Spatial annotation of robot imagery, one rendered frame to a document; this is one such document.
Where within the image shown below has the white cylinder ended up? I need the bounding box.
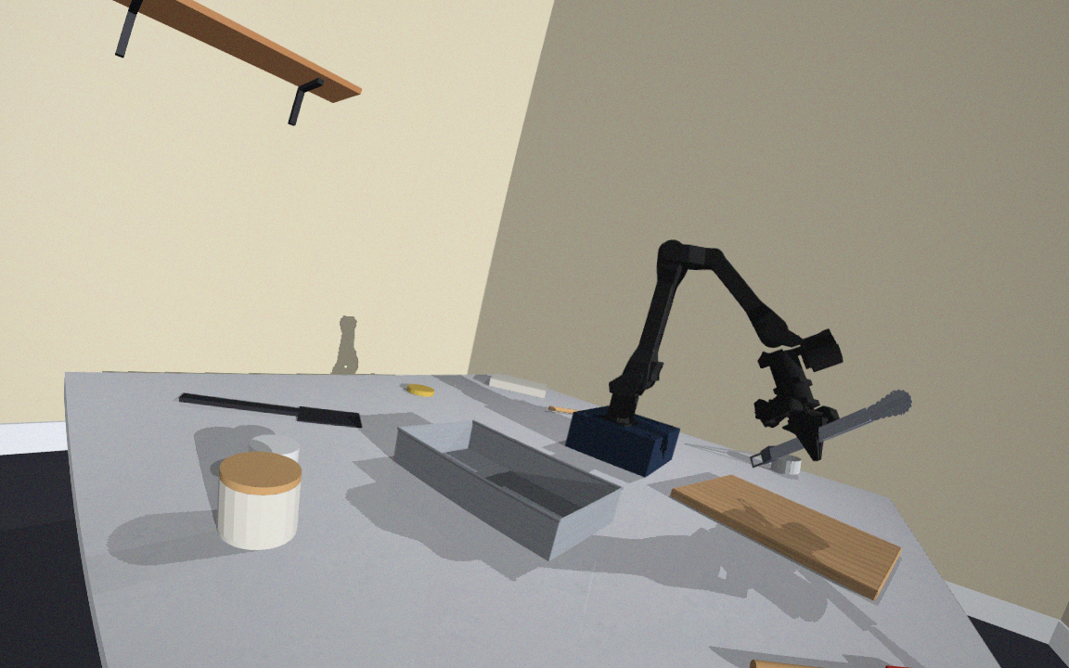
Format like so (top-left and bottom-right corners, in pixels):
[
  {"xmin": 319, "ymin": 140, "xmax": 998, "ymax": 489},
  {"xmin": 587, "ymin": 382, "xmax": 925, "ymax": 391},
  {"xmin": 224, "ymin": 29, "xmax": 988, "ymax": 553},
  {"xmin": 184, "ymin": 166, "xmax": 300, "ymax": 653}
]
[{"xmin": 249, "ymin": 434, "xmax": 300, "ymax": 463}]

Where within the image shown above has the wooden board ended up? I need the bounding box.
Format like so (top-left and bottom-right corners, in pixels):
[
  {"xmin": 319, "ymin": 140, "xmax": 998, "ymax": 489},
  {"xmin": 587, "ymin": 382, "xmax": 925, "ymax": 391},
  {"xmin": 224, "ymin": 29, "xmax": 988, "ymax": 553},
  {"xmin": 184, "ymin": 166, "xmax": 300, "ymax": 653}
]
[{"xmin": 670, "ymin": 475, "xmax": 902, "ymax": 601}]

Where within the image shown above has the grey cylindrical container with tan lid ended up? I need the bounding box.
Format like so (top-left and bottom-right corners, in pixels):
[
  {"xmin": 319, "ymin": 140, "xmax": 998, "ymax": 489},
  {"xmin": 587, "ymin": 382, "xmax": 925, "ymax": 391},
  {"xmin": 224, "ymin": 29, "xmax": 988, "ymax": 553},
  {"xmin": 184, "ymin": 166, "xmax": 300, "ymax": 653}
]
[{"xmin": 216, "ymin": 451, "xmax": 303, "ymax": 550}]

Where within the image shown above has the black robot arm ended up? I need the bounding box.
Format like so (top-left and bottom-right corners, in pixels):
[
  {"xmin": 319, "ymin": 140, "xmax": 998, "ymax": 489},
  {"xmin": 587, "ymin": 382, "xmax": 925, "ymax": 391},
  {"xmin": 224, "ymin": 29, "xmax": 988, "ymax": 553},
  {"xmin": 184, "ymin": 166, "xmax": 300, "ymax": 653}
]
[{"xmin": 600, "ymin": 239, "xmax": 843, "ymax": 428}]

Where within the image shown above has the wooden stick with red block end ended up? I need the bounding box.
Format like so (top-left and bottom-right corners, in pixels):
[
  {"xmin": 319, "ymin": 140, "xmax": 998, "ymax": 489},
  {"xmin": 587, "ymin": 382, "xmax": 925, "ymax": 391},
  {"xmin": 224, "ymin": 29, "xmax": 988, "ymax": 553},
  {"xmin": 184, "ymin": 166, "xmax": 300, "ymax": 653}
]
[{"xmin": 750, "ymin": 661, "xmax": 907, "ymax": 668}]

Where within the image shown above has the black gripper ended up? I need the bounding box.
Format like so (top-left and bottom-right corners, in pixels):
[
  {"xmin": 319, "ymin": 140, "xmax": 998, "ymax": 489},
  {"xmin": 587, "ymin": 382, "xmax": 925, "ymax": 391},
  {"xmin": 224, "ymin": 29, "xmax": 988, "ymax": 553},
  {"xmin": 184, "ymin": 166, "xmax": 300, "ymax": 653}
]
[{"xmin": 762, "ymin": 372, "xmax": 839, "ymax": 461}]

